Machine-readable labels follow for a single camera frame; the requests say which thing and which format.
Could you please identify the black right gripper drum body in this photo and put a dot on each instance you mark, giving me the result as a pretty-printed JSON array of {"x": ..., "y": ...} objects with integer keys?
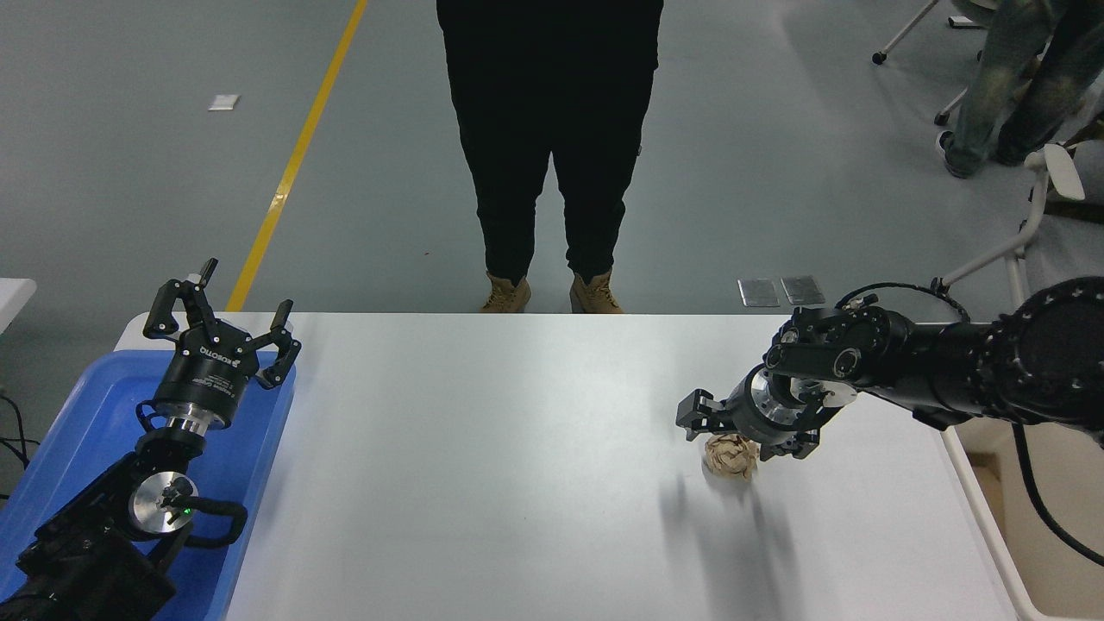
[{"x": 759, "y": 418}]

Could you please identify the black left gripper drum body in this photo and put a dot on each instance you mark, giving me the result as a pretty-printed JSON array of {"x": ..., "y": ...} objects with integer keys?
[{"x": 207, "y": 371}]

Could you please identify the tan paper ball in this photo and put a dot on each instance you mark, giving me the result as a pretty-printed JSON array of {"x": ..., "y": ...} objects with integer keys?
[{"x": 731, "y": 459}]

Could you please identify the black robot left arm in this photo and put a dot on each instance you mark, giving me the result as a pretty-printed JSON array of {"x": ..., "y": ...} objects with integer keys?
[{"x": 78, "y": 535}]

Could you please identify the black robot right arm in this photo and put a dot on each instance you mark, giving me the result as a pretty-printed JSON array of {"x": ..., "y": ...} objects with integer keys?
[{"x": 949, "y": 362}]

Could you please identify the blue plastic tray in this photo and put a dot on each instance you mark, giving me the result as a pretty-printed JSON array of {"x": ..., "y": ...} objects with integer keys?
[{"x": 95, "y": 405}]

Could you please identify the silver floor plate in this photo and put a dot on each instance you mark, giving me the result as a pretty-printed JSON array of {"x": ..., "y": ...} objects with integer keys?
[
  {"x": 803, "y": 290},
  {"x": 759, "y": 292}
]

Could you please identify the small white side table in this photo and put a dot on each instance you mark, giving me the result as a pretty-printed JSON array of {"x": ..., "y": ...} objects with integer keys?
[{"x": 13, "y": 302}]

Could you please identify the small white floor tag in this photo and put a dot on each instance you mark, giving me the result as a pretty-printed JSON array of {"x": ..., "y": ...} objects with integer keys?
[{"x": 224, "y": 102}]

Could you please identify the large pale bin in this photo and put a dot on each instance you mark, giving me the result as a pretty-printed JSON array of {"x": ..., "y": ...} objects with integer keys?
[{"x": 992, "y": 535}]

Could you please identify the standing person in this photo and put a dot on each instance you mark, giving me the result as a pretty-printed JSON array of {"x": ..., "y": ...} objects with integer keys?
[{"x": 552, "y": 129}]

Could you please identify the white chair with armrest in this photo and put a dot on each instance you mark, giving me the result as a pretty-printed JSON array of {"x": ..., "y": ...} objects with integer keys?
[{"x": 1039, "y": 216}]

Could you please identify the white wheeled chair base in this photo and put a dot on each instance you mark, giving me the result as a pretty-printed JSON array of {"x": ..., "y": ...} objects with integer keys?
[{"x": 906, "y": 30}]

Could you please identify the seated person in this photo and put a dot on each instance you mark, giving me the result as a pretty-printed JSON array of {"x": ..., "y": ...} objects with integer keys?
[{"x": 1005, "y": 78}]

